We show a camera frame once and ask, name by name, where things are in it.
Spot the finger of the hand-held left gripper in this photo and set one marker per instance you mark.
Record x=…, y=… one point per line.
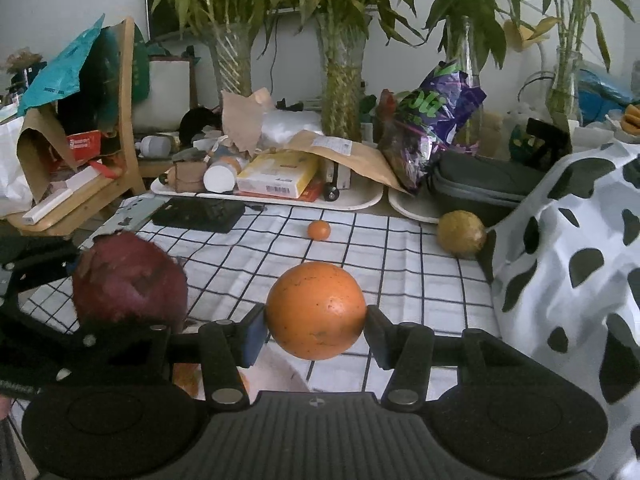
x=75, y=345
x=40, y=255

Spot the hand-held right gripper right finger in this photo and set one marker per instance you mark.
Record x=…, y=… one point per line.
x=379, y=340

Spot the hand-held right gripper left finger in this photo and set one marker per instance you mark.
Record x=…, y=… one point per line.
x=252, y=340

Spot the large orange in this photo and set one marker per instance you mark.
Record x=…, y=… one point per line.
x=315, y=310

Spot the red onion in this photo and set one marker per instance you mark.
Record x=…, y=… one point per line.
x=125, y=280

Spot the long white box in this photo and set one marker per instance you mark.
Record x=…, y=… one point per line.
x=60, y=195

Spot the checked tablecloth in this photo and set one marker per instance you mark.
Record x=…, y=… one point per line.
x=400, y=270

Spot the grey metal plate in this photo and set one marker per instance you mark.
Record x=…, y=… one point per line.
x=130, y=212

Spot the brown paper bag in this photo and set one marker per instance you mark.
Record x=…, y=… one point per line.
x=40, y=145

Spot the red box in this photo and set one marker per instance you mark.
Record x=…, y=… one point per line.
x=85, y=142

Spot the white tray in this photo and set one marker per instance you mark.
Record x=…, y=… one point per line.
x=350, y=202
x=407, y=212

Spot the yellowish round fruit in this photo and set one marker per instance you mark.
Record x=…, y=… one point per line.
x=461, y=234

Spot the black flat device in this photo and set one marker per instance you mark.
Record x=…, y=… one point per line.
x=197, y=215

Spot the black wheeled object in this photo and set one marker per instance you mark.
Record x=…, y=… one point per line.
x=332, y=192

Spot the white cylindrical device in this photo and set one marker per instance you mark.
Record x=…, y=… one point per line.
x=152, y=145

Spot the white cylinder container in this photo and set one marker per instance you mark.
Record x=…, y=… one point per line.
x=220, y=177

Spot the small brown cardboard box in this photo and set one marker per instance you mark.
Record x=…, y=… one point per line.
x=187, y=175

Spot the wooden chair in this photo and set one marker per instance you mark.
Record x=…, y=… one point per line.
x=125, y=110

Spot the yellow box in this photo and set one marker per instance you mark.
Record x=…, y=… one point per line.
x=280, y=172

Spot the black bag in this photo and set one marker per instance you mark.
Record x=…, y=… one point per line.
x=95, y=85

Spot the brown paper envelope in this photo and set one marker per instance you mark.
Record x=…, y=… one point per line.
x=350, y=160

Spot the teal plastic bag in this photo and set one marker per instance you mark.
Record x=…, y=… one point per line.
x=65, y=70

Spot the black zipper case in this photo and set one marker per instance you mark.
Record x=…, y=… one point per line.
x=480, y=180

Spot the cow print cloth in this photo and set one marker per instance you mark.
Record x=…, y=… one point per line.
x=565, y=285

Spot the white board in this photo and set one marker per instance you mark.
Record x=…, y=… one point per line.
x=165, y=100

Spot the black rounded object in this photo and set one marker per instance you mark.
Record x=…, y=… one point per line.
x=200, y=122

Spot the white plastic bag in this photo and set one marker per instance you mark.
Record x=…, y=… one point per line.
x=292, y=125

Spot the torn brown paper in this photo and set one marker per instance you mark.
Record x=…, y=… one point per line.
x=245, y=120

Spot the purple snack bag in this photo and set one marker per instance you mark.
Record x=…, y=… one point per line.
x=435, y=120

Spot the bamboo in ribbed glass vase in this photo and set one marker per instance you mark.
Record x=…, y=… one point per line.
x=232, y=60
x=342, y=85

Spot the small black box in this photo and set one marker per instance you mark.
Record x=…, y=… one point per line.
x=545, y=140

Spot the bamboo in glass bottle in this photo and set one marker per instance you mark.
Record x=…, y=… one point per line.
x=467, y=45
x=565, y=85

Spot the blue plastic bag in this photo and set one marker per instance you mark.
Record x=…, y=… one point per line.
x=605, y=90

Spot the yellow orange food item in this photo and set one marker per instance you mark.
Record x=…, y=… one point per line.
x=632, y=117

